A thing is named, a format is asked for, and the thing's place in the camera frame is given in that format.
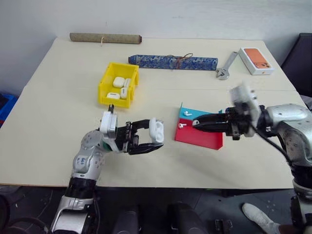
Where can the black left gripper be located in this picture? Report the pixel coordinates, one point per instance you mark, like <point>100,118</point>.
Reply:
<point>123,140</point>

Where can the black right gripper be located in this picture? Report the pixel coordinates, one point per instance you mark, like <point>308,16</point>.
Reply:
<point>237,124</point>

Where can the white earbud case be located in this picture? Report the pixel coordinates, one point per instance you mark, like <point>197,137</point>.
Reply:
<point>157,130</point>
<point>124,92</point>
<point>127,83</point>
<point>112,95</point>
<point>118,82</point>

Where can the white earbud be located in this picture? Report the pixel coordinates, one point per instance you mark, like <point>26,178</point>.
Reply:
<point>195,122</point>
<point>180,125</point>
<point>186,113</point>

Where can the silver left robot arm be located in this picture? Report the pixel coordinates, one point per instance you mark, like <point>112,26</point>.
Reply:
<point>85,161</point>

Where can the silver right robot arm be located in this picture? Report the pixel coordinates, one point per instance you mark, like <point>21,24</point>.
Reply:
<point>290,129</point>

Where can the yellow plastic bin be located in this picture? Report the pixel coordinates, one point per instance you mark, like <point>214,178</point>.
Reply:
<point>114,102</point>

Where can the closed white earbud case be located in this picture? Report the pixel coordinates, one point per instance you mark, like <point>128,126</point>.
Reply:
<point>127,83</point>
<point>118,82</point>
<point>124,92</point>
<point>112,95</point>

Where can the blue plastic tray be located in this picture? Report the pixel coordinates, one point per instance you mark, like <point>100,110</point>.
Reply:
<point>195,114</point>

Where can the red plastic tray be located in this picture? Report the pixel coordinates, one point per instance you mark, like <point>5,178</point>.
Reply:
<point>197,137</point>

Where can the silver adjustable wrench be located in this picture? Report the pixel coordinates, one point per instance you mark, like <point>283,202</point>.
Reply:
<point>225,67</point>

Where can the blue patterned rolled mat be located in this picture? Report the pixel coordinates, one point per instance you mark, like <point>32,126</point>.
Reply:
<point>170,62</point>

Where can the white orange phone box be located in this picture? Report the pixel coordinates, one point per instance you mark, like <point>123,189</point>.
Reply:
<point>256,61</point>

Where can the dark rounded shape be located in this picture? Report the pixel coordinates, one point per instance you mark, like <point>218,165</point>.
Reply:
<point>126,220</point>

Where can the brown rolled mat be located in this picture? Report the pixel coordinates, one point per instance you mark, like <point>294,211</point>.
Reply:
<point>104,38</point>

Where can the white shoe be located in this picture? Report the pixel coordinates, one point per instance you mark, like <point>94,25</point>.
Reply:
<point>258,217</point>

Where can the black chair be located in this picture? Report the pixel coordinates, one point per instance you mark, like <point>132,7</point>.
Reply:
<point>298,63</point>

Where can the blue plastic crate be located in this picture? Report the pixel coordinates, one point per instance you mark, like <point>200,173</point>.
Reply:
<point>6,107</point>

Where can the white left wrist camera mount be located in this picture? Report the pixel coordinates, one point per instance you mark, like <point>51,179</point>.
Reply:
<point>109,124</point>

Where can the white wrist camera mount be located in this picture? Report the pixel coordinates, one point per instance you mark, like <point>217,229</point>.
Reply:
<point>245,96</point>
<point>109,124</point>

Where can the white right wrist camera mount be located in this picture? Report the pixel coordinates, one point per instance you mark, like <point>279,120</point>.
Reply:
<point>245,96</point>

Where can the small black bracket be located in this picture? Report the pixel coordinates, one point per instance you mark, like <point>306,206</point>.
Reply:
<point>223,226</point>

